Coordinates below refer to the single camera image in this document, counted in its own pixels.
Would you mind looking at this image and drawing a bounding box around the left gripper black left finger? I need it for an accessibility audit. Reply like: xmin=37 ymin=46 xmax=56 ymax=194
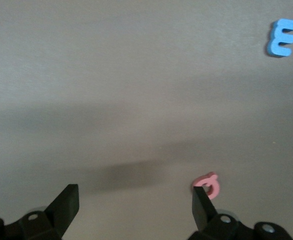
xmin=5 ymin=184 xmax=80 ymax=240

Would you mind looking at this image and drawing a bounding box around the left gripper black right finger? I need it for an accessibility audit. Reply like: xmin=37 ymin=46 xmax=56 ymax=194
xmin=191 ymin=186 xmax=240 ymax=240

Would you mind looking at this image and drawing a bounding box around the red letter Q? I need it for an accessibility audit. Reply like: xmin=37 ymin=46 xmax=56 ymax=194
xmin=192 ymin=171 xmax=221 ymax=201

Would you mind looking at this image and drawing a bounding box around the blue letter E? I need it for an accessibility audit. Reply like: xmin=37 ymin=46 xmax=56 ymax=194
xmin=266 ymin=18 xmax=293 ymax=58

